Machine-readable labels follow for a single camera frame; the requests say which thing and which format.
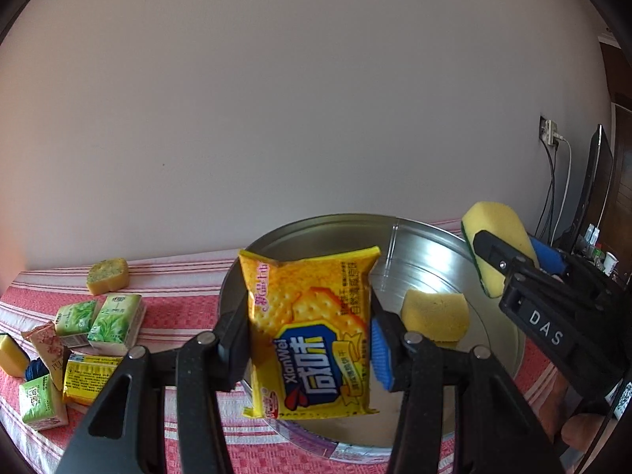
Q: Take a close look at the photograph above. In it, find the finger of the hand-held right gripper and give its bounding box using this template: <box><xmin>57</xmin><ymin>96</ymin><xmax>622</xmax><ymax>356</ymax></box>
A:
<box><xmin>472</xmin><ymin>229</ymin><xmax>541</xmax><ymax>287</ymax></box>
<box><xmin>529</xmin><ymin>236</ymin><xmax>613</xmax><ymax>302</ymax></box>

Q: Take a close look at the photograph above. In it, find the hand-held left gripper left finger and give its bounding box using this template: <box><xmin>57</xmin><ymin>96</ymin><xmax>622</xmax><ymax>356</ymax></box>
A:
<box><xmin>54</xmin><ymin>287</ymin><xmax>254</xmax><ymax>474</ymax></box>

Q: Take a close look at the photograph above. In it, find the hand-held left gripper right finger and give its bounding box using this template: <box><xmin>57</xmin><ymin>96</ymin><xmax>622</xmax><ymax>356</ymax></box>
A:
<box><xmin>369</xmin><ymin>289</ymin><xmax>564</xmax><ymax>474</ymax></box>

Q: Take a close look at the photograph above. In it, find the yellow sponge with green backing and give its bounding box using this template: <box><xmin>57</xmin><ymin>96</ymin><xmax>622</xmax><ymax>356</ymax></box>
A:
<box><xmin>461</xmin><ymin>201</ymin><xmax>540</xmax><ymax>299</ymax></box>
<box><xmin>0</xmin><ymin>333</ymin><xmax>31</xmax><ymax>377</ymax></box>

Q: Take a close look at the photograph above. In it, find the round blue cookie tin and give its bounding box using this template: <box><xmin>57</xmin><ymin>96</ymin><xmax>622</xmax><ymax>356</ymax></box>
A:
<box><xmin>218</xmin><ymin>213</ymin><xmax>527</xmax><ymax>462</ymax></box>

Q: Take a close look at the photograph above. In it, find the yellow cracker packet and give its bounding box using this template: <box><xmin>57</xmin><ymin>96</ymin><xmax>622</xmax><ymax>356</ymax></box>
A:
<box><xmin>238</xmin><ymin>245</ymin><xmax>381</xmax><ymax>419</ymax></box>

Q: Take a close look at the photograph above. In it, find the green tissue pack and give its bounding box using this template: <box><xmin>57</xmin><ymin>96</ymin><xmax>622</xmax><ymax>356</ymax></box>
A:
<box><xmin>19</xmin><ymin>375</ymin><xmax>70</xmax><ymax>430</ymax></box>
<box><xmin>88</xmin><ymin>293</ymin><xmax>147</xmax><ymax>357</ymax></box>
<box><xmin>53</xmin><ymin>300</ymin><xmax>100</xmax><ymax>348</ymax></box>

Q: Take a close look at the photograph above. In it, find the red snack packet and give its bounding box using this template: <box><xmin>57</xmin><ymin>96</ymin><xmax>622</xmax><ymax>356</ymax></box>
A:
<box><xmin>22</xmin><ymin>321</ymin><xmax>72</xmax><ymax>391</ymax></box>

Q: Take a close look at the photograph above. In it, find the person's right hand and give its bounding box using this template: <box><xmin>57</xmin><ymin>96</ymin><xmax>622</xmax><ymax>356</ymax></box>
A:
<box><xmin>562</xmin><ymin>414</ymin><xmax>609</xmax><ymax>451</ymax></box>

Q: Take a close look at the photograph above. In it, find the red striped bed sheet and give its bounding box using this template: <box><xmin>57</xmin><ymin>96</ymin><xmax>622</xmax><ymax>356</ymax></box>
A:
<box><xmin>0</xmin><ymin>217</ymin><xmax>564</xmax><ymax>474</ymax></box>

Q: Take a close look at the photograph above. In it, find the black flat monitor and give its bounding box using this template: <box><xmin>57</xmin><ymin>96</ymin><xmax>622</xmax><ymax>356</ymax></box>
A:
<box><xmin>567</xmin><ymin>124</ymin><xmax>614</xmax><ymax>258</ymax></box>

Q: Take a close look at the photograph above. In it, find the yellow sponge with speckled top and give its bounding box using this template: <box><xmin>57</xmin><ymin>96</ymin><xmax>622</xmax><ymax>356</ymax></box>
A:
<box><xmin>86</xmin><ymin>258</ymin><xmax>130</xmax><ymax>296</ymax></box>

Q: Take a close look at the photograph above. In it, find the yellow packet with black print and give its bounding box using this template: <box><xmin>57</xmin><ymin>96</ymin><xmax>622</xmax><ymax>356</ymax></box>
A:
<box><xmin>62</xmin><ymin>353</ymin><xmax>124</xmax><ymax>408</ymax></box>

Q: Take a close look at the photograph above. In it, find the dark blue yarn ball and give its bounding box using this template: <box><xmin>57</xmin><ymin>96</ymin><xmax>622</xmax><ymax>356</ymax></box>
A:
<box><xmin>24</xmin><ymin>358</ymin><xmax>50</xmax><ymax>383</ymax></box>

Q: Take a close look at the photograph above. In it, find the black power cable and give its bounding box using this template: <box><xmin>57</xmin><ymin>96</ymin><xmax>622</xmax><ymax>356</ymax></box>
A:
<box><xmin>538</xmin><ymin>142</ymin><xmax>558</xmax><ymax>248</ymax></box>

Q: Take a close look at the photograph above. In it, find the white charger cable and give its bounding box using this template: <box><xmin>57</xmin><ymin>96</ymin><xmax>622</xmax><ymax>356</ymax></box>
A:
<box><xmin>557</xmin><ymin>134</ymin><xmax>574</xmax><ymax>250</ymax></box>

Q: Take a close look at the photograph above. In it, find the white wall socket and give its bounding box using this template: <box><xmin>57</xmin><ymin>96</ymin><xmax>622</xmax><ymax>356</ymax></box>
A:
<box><xmin>539</xmin><ymin>115</ymin><xmax>564</xmax><ymax>146</ymax></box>

